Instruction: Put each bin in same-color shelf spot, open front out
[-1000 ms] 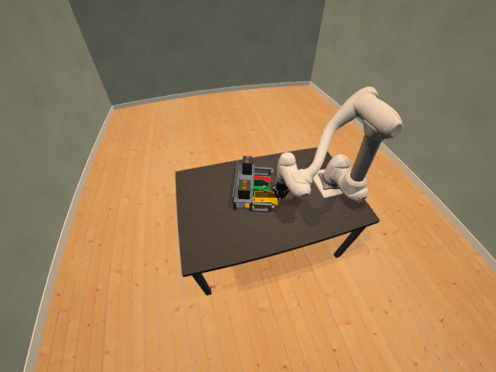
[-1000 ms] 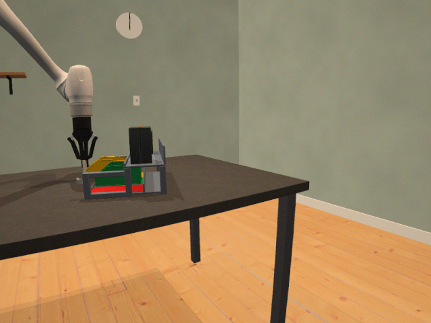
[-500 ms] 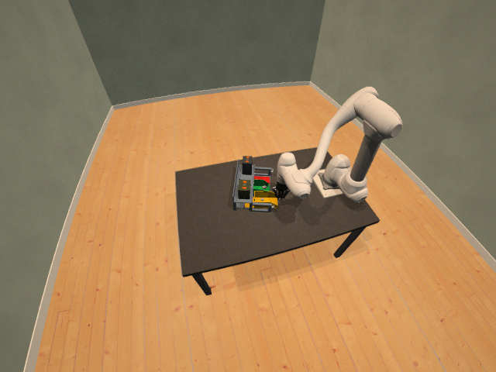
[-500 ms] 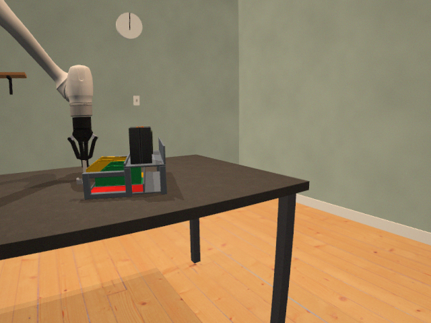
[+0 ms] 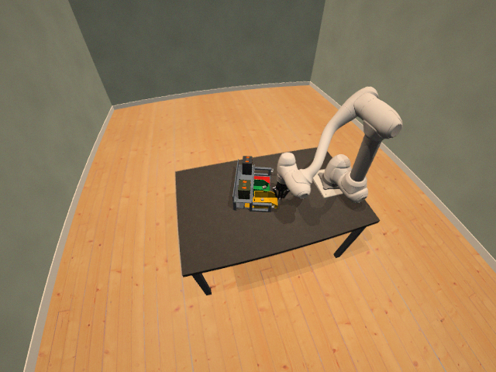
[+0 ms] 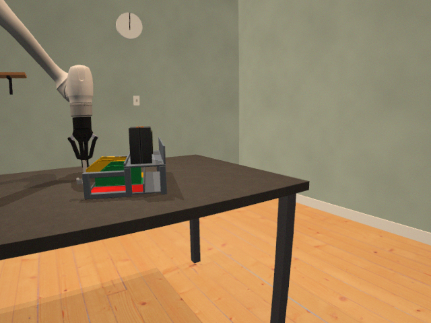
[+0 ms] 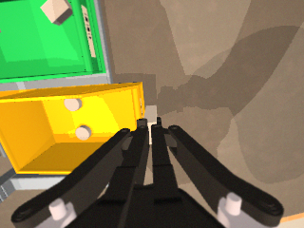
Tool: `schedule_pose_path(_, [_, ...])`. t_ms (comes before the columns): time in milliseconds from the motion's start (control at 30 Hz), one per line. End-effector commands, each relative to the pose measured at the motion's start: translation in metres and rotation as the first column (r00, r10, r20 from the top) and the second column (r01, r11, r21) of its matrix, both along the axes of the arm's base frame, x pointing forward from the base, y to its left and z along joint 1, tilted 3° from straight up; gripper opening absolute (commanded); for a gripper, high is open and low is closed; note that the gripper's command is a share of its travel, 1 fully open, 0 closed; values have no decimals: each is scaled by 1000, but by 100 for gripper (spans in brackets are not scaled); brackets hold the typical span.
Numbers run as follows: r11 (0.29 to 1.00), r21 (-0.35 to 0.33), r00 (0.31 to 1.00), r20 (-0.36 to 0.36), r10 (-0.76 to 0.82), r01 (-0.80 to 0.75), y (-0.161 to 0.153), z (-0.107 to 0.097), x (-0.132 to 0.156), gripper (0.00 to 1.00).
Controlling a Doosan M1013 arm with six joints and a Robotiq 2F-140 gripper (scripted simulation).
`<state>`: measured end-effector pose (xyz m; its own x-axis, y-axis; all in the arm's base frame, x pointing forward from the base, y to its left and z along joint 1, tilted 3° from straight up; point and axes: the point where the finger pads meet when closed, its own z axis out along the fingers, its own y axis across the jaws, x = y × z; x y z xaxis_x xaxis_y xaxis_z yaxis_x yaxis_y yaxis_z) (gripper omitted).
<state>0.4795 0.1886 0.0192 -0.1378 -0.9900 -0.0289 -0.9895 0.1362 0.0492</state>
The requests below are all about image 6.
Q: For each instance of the yellow bin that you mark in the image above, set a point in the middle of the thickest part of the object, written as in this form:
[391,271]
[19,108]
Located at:
[103,162]

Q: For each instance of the green bin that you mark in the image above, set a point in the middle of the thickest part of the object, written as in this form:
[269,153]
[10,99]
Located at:
[115,181]

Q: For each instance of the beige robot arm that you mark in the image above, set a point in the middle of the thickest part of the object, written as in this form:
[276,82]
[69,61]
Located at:
[79,84]

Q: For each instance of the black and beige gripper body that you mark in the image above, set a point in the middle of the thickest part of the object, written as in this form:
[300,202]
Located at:
[83,123]

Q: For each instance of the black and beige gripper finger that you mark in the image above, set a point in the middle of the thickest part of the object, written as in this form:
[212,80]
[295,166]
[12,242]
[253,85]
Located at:
[86,157]
[81,149]

